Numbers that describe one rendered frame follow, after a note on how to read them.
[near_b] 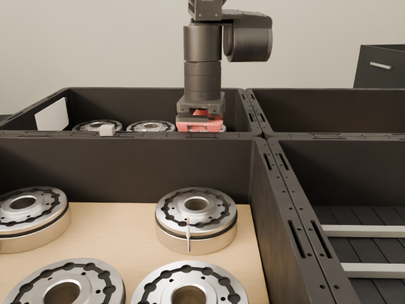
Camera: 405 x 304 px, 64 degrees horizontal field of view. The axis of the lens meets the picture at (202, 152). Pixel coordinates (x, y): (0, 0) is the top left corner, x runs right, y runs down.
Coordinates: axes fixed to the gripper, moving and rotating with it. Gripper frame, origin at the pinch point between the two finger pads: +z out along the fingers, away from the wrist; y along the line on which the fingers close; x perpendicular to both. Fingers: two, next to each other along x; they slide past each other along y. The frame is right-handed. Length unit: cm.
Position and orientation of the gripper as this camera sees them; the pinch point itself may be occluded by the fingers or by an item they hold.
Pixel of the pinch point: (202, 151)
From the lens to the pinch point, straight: 54.1
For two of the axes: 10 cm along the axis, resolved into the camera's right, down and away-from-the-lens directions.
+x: -9.9, -0.4, 1.0
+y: 1.1, -3.5, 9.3
